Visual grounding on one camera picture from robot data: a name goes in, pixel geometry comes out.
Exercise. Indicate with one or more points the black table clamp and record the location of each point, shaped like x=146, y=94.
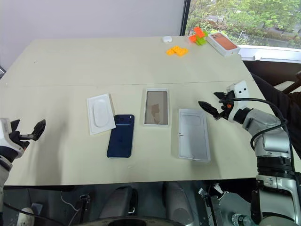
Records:
x=84, y=204

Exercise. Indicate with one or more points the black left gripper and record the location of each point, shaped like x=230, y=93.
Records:
x=20, y=139

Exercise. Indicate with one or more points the dark blue smartphone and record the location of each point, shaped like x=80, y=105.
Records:
x=121, y=141

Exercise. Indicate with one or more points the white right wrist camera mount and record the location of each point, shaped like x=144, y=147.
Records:
x=242, y=89

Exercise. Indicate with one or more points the metal bracket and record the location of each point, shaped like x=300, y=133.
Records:
x=211, y=204

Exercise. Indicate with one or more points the white shoe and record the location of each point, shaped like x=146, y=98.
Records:
x=26, y=216

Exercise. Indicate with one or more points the clear plastic water bottle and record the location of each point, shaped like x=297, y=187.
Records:
x=242, y=220

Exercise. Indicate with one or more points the dark rounded shape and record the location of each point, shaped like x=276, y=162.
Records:
x=179, y=202

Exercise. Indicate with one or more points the yellow toy brick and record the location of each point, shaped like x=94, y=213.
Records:
x=178, y=51

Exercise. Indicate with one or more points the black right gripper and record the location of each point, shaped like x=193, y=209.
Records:
x=224, y=111

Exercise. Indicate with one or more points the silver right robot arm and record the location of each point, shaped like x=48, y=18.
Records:
x=270, y=127

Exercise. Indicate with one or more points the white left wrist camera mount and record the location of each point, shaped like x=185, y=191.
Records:
x=3, y=129

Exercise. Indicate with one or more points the orange toy brick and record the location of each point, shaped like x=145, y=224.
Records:
x=192, y=39
x=197, y=31

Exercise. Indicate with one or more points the white box insert tray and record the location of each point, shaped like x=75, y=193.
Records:
x=101, y=113

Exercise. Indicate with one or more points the white window sill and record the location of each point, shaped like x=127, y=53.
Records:
x=270, y=53

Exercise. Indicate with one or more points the person in black clothes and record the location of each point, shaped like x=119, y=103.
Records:
x=282, y=106

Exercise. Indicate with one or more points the green toy brick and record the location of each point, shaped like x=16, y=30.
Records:
x=204, y=34
x=200, y=42

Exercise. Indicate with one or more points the dark window frame post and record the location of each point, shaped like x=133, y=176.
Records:
x=184, y=16

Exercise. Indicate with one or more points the phone box with orange print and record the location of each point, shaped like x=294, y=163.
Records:
x=223, y=44

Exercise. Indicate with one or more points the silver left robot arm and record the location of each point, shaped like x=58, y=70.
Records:
x=3, y=174

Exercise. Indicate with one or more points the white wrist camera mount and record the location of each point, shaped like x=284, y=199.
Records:
x=242, y=89
x=3, y=129

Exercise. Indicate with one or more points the white earbuds case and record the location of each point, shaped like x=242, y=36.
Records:
x=166, y=39

